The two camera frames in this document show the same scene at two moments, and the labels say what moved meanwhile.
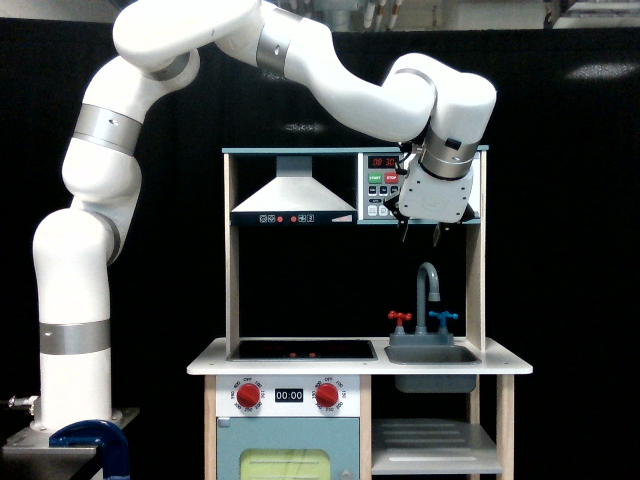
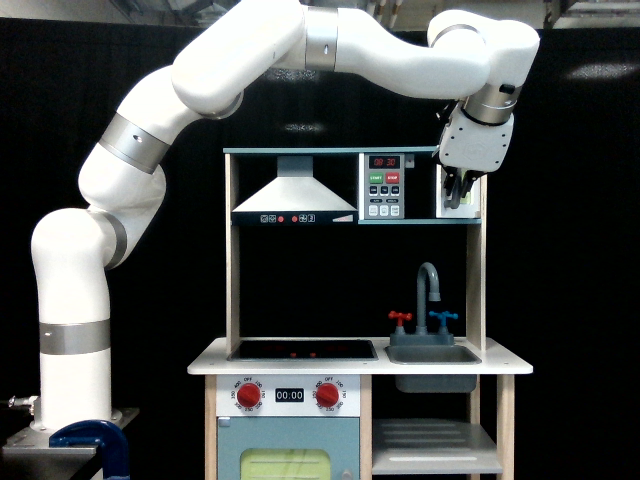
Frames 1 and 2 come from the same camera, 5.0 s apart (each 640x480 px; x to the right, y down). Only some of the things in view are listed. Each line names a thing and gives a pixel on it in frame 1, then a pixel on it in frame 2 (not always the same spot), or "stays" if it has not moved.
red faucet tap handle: x=399 y=317 stays
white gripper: x=426 y=197 -> x=471 y=146
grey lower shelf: x=432 y=447 stays
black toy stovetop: x=305 y=350 stays
